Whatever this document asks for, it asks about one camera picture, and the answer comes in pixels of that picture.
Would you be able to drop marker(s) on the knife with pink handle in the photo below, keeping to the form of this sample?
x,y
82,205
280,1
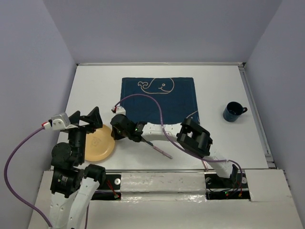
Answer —
x,y
158,149

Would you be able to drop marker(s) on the dark blue cup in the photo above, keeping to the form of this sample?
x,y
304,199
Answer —
x,y
233,111

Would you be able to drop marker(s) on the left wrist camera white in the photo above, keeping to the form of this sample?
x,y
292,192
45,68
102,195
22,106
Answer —
x,y
57,122

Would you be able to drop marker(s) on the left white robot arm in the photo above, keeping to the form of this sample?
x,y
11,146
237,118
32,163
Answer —
x,y
72,188

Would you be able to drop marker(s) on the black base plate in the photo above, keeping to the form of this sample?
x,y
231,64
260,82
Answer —
x,y
110,190
216,189

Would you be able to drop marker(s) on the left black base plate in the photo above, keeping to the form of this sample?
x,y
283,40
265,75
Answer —
x,y
110,190

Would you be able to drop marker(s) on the dark blue cloth placemat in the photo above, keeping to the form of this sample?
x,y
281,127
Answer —
x,y
175,96

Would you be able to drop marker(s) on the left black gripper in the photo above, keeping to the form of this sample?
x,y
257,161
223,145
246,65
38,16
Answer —
x,y
95,119

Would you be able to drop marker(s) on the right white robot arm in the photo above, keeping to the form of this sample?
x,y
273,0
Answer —
x,y
188,135

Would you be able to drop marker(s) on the fork with pink handle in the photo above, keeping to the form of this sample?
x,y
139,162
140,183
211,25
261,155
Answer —
x,y
205,165

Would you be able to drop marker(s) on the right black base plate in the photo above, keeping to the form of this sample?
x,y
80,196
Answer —
x,y
216,189

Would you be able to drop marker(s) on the yellow plate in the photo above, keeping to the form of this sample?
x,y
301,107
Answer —
x,y
99,145

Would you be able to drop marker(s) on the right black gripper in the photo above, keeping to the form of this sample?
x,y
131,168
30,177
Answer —
x,y
116,135

